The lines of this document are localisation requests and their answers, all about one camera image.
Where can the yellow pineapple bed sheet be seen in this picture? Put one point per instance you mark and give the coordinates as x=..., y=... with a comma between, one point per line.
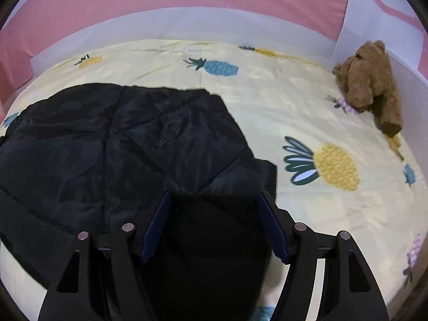
x=273, y=97

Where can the black puffer jacket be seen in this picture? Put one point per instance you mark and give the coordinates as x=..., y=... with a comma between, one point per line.
x=96, y=156

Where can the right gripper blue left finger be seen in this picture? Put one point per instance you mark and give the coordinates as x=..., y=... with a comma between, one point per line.
x=92, y=262

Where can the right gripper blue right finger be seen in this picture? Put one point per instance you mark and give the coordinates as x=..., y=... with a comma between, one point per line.
x=350, y=290

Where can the white bed frame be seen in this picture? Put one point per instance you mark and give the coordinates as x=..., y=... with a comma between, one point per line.
x=234, y=26

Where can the brown teddy bear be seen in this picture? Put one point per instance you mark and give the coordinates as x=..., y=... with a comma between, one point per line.
x=368, y=83

